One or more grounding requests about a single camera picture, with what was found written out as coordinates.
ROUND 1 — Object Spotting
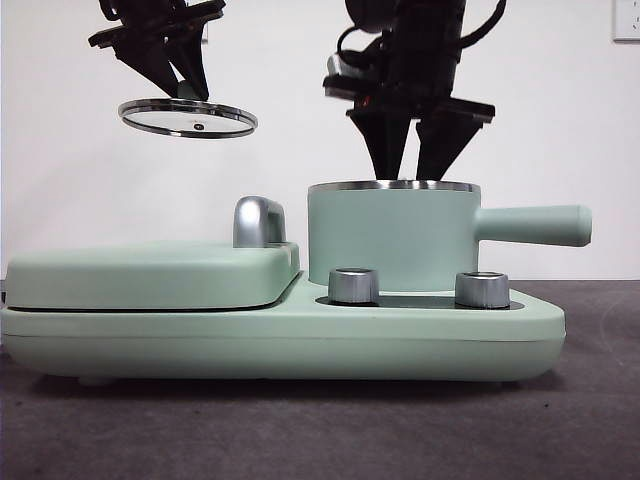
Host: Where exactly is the glass pot lid green knob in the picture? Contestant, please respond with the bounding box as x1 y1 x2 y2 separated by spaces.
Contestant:
118 79 260 139

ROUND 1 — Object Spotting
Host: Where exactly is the silver control knob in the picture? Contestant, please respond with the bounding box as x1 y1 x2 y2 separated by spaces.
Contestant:
327 268 380 305
454 271 510 309

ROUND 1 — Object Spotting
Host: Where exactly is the green breakfast machine base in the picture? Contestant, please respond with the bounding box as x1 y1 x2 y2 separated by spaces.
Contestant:
0 269 566 389

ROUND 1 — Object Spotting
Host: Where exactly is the pale grey camera box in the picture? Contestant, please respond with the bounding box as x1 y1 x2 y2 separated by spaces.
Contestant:
327 52 364 77

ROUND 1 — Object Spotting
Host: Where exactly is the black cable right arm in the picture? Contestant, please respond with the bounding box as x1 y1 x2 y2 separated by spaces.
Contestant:
335 24 386 59
457 0 507 47

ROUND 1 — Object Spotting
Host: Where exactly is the green pot with handle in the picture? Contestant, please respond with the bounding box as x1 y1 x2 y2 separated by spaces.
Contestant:
305 178 594 295

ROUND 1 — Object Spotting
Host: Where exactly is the green grill lid silver handle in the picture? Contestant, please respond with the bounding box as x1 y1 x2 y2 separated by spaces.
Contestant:
5 195 301 312

